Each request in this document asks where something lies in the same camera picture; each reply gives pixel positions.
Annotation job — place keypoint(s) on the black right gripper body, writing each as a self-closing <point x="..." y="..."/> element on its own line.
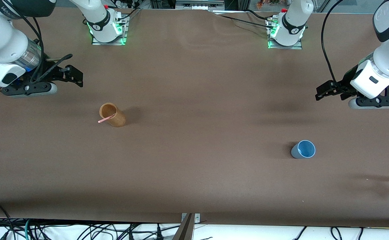
<point x="50" y="73"/>

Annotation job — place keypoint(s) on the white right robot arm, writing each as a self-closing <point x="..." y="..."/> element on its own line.
<point x="1" y="46"/>

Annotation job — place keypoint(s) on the blue cup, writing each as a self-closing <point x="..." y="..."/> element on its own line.
<point x="303" y="149"/>

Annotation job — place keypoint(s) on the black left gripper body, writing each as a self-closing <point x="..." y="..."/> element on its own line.
<point x="345" y="82"/>

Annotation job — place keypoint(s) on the brown stand leg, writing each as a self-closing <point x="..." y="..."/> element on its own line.
<point x="185" y="230"/>

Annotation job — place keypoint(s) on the grey metal box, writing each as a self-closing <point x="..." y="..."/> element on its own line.
<point x="199" y="4"/>

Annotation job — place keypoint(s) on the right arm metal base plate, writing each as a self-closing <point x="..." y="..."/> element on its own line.
<point x="125" y="31"/>

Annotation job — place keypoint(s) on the brown bamboo cup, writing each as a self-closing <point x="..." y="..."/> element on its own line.
<point x="114" y="116"/>

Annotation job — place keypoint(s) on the pink straw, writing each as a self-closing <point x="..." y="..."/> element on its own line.
<point x="105" y="119"/>

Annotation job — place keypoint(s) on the metal table bracket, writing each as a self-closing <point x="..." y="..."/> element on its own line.
<point x="197" y="217"/>

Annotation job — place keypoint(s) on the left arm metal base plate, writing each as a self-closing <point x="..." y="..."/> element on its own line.
<point x="286" y="47"/>

